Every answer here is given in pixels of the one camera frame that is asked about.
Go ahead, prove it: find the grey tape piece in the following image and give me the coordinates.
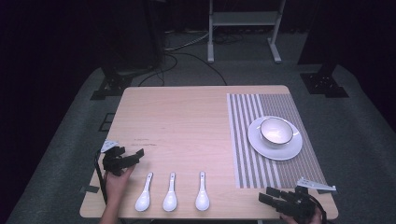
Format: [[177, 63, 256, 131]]
[[78, 185, 101, 194]]

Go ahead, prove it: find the person's left hand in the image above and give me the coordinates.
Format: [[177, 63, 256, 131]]
[[104, 163, 137, 207]]

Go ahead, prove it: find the black floor tape mark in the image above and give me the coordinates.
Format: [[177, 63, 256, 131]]
[[98, 112, 117, 133]]

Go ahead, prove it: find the black floor cable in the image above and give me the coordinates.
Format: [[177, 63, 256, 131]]
[[137, 50, 229, 88]]

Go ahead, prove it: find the person's right hand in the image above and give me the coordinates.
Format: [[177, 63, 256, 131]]
[[279, 206, 325, 224]]

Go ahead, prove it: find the grey striped placemat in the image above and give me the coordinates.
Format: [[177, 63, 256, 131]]
[[226, 92, 328, 189]]

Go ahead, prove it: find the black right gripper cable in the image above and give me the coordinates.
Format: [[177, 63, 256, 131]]
[[306, 192, 329, 224]]

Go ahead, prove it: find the white bowl with dark rim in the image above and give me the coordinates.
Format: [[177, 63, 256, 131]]
[[259, 117, 294, 149]]

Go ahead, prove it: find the white ceramic spoon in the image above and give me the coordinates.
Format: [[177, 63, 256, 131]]
[[162, 172, 178, 213], [134, 172, 154, 213], [194, 171, 211, 212]]

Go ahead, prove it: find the white metal stand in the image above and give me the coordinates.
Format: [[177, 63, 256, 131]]
[[206, 0, 287, 64]]

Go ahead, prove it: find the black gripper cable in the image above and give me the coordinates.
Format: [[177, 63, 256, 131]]
[[306, 192, 329, 224], [93, 148, 108, 205]]

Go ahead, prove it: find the white round plate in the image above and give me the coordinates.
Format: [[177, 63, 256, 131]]
[[247, 116, 304, 161]]

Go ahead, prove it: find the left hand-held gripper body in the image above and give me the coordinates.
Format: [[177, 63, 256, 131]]
[[100, 139, 140, 177]]

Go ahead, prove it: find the white floor cable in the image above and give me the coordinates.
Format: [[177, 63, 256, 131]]
[[163, 29, 216, 52]]

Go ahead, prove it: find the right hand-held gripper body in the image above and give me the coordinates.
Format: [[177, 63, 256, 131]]
[[277, 176, 338, 224]]

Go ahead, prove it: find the black stand with base plate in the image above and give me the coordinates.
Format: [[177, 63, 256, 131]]
[[297, 0, 350, 99], [90, 0, 167, 101]]

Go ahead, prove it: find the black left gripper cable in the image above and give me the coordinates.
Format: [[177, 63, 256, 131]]
[[93, 148, 108, 205]]

